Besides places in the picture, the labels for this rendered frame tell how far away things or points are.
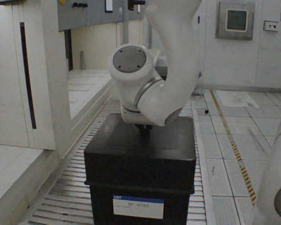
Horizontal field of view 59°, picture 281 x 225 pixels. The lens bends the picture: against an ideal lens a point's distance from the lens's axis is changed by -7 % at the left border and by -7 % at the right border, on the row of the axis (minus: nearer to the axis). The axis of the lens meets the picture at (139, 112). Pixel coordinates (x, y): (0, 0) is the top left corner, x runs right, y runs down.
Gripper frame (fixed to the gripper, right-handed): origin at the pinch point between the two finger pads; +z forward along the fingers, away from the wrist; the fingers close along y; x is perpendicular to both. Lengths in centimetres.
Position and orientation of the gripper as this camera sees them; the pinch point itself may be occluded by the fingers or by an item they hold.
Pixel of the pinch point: (144, 125)
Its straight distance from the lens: 76.1
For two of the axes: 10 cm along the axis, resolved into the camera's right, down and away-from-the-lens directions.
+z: 1.1, 4.2, 9.0
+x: -1.0, 9.1, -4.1
